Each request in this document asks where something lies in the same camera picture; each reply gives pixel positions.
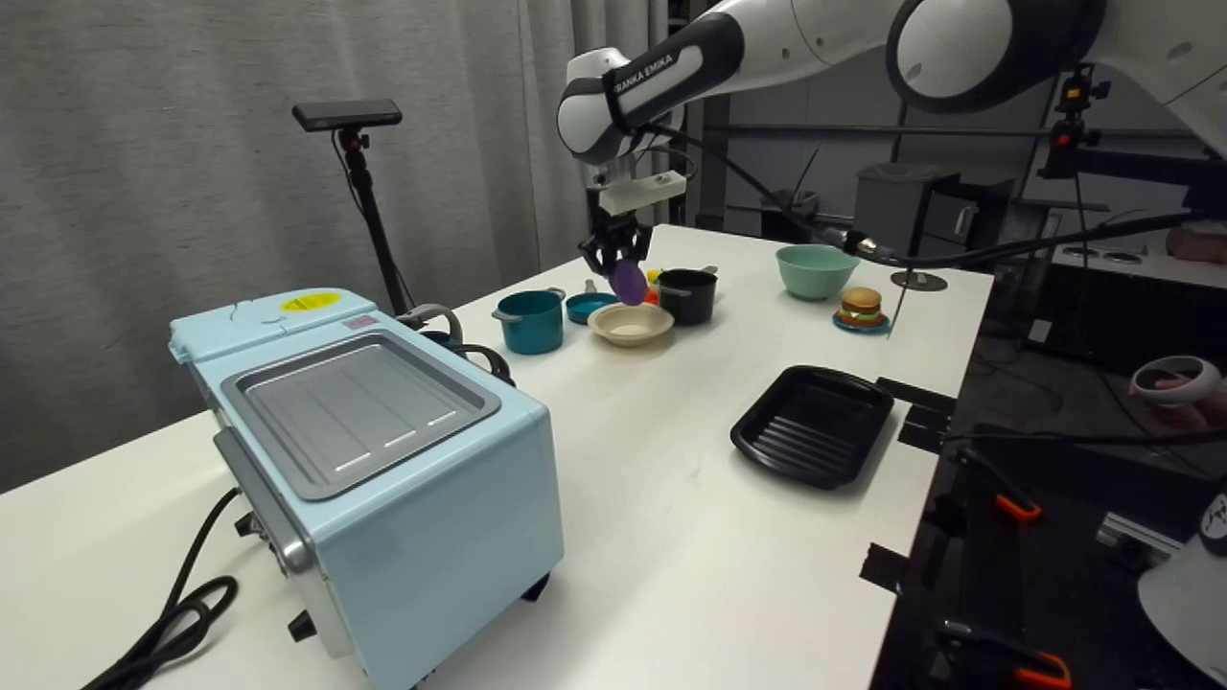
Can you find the yellow and red toy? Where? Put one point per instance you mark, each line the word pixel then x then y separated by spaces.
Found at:
pixel 653 284

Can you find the toy hamburger on blue plate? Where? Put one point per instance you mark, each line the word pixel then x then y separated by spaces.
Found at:
pixel 861 307

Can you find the grey cabinet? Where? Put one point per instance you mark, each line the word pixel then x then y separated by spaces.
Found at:
pixel 901 206

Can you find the black pot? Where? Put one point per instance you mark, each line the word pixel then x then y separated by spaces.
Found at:
pixel 688 297

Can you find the aluminium profile bar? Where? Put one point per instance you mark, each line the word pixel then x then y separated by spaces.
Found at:
pixel 1141 537

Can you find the black toaster oven knob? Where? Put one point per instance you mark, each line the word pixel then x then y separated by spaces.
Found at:
pixel 301 627

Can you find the black ribbed tray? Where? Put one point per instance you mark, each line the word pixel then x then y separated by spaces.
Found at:
pixel 813 426

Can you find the person's hand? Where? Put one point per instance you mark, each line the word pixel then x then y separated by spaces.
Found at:
pixel 1198 407

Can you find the beige bowl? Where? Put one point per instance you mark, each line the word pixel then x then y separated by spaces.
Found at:
pixel 630 328

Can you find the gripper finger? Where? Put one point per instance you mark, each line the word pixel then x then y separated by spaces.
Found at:
pixel 596 257
pixel 642 251

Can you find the round metal disc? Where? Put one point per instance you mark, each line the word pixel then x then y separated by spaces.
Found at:
pixel 918 281

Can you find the hand controller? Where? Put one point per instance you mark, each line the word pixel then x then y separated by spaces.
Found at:
pixel 1171 376

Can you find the light blue toaster oven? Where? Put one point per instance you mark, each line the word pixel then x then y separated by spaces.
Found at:
pixel 451 565

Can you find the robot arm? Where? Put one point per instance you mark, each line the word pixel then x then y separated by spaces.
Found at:
pixel 767 38

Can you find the purple toy eggplant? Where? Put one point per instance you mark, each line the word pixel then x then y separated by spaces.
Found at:
pixel 630 286

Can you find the camera on tripod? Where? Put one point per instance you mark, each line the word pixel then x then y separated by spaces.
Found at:
pixel 347 115

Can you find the mint green bowl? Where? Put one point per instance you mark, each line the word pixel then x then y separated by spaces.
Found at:
pixel 815 273

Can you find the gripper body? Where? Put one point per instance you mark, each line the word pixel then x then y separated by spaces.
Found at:
pixel 615 230

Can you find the teal pot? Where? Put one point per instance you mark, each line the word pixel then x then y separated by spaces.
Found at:
pixel 532 326

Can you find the teal pot lid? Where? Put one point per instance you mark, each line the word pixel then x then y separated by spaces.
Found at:
pixel 587 307

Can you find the camera on mount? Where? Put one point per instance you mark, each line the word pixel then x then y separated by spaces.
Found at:
pixel 1078 96

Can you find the orange and black clamp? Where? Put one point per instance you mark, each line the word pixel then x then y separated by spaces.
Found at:
pixel 1040 671
pixel 1016 506

